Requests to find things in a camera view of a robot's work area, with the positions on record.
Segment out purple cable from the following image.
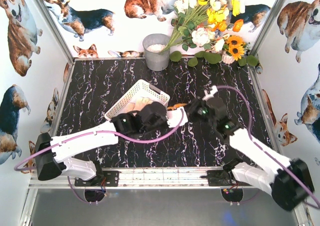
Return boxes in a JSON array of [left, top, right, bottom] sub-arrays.
[[214, 85, 320, 209], [14, 108, 186, 204]]

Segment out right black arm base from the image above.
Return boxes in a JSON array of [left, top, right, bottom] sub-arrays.
[[201, 170, 250, 187]]

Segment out grey metal bucket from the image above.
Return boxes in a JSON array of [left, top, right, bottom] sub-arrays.
[[142, 33, 170, 71]]

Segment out aluminium front rail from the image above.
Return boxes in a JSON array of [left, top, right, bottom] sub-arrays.
[[28, 168, 266, 190]]

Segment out white perforated storage basket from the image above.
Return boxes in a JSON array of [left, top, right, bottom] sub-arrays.
[[104, 79, 170, 120]]

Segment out yellow dotted work glove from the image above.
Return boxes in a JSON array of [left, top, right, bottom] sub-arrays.
[[167, 103, 187, 111]]

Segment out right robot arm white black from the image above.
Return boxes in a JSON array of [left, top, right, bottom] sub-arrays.
[[186, 85, 320, 212]]

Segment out small sunflower pot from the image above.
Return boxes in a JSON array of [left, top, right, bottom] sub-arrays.
[[221, 35, 251, 64]]

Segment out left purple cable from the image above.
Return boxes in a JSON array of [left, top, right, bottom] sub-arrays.
[[14, 108, 186, 204]]

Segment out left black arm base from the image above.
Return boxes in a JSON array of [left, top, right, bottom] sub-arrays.
[[74, 170, 120, 187]]

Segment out artificial flower bouquet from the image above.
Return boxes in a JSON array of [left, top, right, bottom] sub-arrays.
[[163, 0, 246, 52]]

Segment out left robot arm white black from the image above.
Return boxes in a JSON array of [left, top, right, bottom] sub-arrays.
[[34, 102, 188, 182]]

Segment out cream glove red cuff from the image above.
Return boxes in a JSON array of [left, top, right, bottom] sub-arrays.
[[123, 97, 153, 113]]

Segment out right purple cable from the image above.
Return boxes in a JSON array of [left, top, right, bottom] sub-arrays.
[[214, 85, 320, 209]]

